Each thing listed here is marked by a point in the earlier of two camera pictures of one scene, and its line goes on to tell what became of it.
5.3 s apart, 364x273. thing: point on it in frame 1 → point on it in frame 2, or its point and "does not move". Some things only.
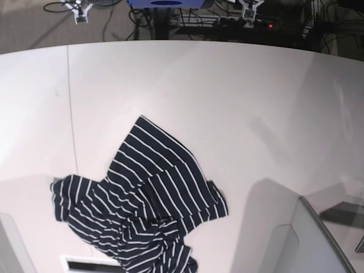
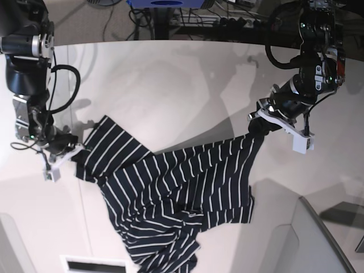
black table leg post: x=161 y=23 does not move
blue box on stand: x=165 y=4 does not move
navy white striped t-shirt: x=133 y=216 → x=161 y=203
